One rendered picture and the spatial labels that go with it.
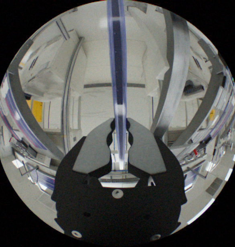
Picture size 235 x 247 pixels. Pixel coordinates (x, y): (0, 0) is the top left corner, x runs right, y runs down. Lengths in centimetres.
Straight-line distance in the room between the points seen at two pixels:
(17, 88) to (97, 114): 185
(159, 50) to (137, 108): 192
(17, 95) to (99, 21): 86
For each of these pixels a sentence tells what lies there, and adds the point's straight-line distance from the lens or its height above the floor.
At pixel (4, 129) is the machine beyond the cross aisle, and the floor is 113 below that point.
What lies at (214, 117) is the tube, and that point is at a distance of 24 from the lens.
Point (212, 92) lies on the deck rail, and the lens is 41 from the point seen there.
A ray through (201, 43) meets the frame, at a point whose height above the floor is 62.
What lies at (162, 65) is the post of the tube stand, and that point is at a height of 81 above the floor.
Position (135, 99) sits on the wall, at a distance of 210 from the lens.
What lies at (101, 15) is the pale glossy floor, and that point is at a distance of 96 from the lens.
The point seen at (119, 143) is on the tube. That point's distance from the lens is 15.
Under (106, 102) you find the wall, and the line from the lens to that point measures 203.
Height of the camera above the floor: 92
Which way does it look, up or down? 1 degrees up
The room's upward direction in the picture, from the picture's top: 179 degrees clockwise
